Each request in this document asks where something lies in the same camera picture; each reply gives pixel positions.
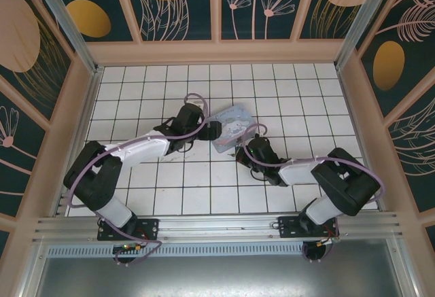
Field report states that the Cinnamoroll cartoon mat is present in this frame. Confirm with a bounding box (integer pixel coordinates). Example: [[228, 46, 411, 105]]
[[209, 102, 260, 154]]

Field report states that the grey metal sheet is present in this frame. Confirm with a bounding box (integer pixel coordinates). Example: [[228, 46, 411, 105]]
[[32, 256, 408, 297]]

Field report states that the feather and orange oval panel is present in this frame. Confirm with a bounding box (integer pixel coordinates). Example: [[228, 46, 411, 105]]
[[358, 0, 435, 118]]

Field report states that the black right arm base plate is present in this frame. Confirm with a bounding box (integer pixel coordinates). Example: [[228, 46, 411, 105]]
[[277, 214, 340, 239]]

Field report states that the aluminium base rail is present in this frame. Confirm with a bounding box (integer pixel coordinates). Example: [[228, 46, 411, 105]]
[[33, 211, 404, 244]]

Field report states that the slotted grey cable duct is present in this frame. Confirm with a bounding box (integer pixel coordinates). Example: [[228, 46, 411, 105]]
[[46, 244, 397, 259]]

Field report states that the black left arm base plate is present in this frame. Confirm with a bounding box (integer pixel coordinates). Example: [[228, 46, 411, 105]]
[[97, 218, 160, 241]]

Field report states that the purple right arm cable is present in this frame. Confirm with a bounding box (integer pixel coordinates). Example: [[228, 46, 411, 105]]
[[243, 123, 385, 264]]

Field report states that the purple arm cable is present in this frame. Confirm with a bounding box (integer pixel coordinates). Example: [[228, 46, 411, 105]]
[[243, 123, 385, 264], [67, 92, 209, 267]]

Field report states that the pink flower print wall panel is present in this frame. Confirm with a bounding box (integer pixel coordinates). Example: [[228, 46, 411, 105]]
[[220, 0, 309, 41], [0, 89, 48, 217]]

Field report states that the orange oval wall panel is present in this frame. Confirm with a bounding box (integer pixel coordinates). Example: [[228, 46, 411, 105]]
[[43, 0, 135, 43]]

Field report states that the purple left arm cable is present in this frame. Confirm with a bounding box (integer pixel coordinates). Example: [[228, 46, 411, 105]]
[[67, 92, 209, 267]]

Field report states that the aluminium frame post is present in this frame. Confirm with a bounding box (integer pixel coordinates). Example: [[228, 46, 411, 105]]
[[334, 0, 408, 71], [20, 0, 103, 75]]

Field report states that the gold leaf wall panel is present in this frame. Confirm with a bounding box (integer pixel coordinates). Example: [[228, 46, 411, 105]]
[[387, 101, 435, 213]]

